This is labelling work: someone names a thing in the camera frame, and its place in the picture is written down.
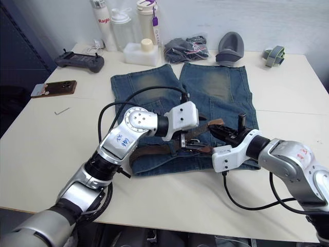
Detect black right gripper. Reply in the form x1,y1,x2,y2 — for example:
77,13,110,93
207,113,250,146

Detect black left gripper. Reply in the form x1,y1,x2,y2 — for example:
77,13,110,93
176,114,208,153

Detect brown braided belt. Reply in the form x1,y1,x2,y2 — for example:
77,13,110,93
128,117,225,169

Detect blue denim shorts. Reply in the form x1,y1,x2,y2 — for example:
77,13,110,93
110,62,261,177

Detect grey felt slipper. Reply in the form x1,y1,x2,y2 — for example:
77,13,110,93
215,48,242,66
218,31,245,56

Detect bagged dark folded clothes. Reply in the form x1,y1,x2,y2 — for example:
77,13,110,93
163,36,210,65

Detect cream cylindrical cap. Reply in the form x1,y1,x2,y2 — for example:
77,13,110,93
140,38,154,56

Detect white foam block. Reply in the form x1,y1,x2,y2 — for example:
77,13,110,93
123,42,158,67

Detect cream bottle with purple tag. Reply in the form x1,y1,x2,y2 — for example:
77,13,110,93
136,0,164,47

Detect clear plastic shaker bottle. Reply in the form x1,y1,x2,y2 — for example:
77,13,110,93
110,7,137,52

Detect dark grey handheld controller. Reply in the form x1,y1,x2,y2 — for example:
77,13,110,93
54,48,105,74

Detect white bottle with red lettering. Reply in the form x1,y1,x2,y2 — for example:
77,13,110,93
89,0,118,52

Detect brown smartphone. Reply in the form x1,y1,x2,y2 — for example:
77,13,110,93
30,80,78,99

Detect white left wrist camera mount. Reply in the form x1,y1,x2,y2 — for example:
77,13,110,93
161,101,200,142

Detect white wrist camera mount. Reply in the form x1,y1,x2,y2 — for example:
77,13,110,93
161,101,200,142
211,129,261,173

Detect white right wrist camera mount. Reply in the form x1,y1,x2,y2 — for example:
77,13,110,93
211,129,261,173

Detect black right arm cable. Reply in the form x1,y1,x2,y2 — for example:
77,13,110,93
221,170,313,215

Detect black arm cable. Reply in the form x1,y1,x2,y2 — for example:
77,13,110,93
221,170,313,215
99,86,191,145

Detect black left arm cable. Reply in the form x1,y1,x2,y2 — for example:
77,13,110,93
99,86,191,145

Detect grey green webbing strap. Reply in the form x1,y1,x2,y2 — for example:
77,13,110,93
263,45,287,68

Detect white charger with cable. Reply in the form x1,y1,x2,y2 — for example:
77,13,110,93
85,38,105,55

